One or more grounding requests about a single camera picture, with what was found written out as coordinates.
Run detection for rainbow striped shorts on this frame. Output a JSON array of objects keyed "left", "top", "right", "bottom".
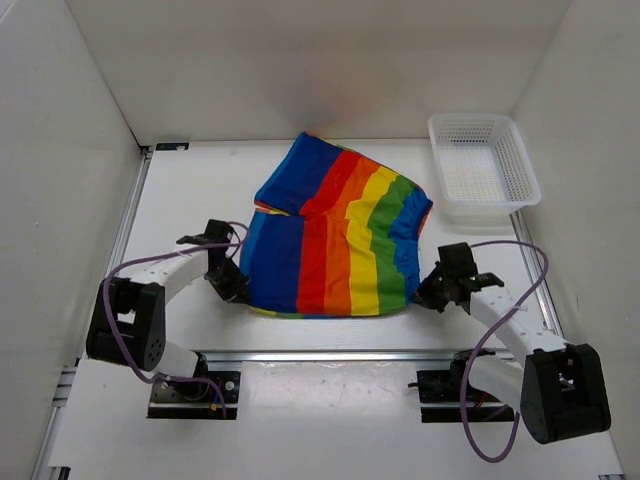
[{"left": 240, "top": 133, "right": 433, "bottom": 318}]

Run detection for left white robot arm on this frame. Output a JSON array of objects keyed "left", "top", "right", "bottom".
[{"left": 86, "top": 219, "right": 250, "bottom": 400}]

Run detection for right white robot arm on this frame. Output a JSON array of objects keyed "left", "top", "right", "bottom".
[{"left": 413, "top": 243, "right": 611, "bottom": 444}]

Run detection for white perforated plastic basket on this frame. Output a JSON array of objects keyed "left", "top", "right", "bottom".
[{"left": 428, "top": 113, "right": 542, "bottom": 222}]

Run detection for small black corner label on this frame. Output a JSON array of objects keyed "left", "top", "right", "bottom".
[{"left": 155, "top": 142, "right": 190, "bottom": 151}]

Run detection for aluminium front rail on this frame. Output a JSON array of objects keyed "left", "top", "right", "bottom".
[{"left": 199, "top": 349, "right": 516, "bottom": 364}]

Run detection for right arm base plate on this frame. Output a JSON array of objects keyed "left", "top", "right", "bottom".
[{"left": 407, "top": 370, "right": 514, "bottom": 424}]

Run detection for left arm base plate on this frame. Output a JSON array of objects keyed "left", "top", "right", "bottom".
[{"left": 147, "top": 362, "right": 241, "bottom": 421}]

